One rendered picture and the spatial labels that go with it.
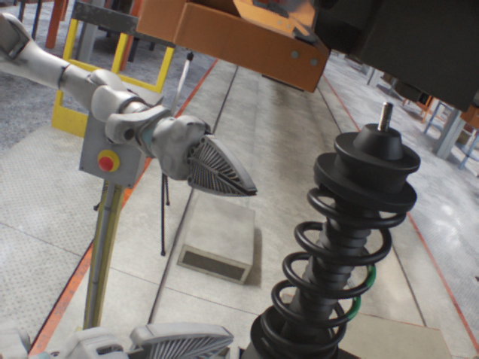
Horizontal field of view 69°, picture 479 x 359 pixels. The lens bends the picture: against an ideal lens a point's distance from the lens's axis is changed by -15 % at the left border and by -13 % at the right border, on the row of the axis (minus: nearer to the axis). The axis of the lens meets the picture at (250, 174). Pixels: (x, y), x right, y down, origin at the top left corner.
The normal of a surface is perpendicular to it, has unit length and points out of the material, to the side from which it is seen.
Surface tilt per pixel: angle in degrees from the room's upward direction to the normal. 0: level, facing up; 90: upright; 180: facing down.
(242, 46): 90
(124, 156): 90
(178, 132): 82
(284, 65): 90
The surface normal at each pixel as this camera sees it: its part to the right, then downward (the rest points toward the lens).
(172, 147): -0.55, 0.05
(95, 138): -0.04, 0.44
